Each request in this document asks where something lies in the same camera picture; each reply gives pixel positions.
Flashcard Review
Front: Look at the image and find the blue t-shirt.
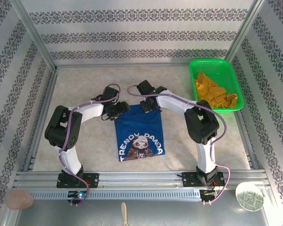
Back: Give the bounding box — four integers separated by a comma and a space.
115, 105, 166, 162

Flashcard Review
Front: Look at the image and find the yellow crumpled cloth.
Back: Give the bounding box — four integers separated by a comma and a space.
194, 72, 238, 109

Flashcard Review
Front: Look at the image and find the green plastic basket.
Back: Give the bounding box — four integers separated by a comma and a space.
188, 58, 245, 114

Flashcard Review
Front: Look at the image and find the small circuit board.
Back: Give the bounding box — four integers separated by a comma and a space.
67, 191, 89, 200
201, 189, 221, 197

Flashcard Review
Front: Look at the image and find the pink translucent cup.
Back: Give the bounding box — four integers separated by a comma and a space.
6, 190, 35, 210

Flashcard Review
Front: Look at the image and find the green patterned white bowl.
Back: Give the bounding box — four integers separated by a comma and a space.
235, 182, 265, 211

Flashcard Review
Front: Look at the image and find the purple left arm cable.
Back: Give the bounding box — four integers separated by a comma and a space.
58, 83, 121, 206

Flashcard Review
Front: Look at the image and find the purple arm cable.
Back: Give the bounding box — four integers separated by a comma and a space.
58, 83, 121, 206
127, 84, 232, 205

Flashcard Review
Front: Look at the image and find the aluminium frame rail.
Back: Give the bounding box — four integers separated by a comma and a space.
23, 67, 59, 171
55, 62, 191, 69
233, 110, 266, 170

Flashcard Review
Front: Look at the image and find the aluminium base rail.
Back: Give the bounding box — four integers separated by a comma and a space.
13, 170, 268, 190

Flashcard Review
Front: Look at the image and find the slotted grey cable duct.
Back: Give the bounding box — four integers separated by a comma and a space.
29, 189, 201, 201

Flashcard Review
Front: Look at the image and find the wooden spatula handle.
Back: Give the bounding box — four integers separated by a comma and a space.
121, 202, 129, 226

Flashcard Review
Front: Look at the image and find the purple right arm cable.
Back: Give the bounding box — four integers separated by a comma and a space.
127, 84, 232, 205

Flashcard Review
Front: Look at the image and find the aluminium frame post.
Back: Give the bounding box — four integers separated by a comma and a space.
224, 0, 266, 63
10, 0, 57, 71

